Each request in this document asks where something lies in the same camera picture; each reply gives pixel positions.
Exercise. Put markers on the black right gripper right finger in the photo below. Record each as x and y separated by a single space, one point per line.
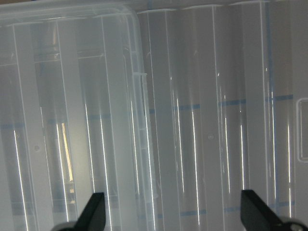
256 215

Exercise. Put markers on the clear plastic box lid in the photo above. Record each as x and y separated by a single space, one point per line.
227 90

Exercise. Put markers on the clear plastic storage box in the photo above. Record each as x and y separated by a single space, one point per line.
73 116

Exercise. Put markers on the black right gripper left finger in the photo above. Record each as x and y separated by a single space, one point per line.
92 218

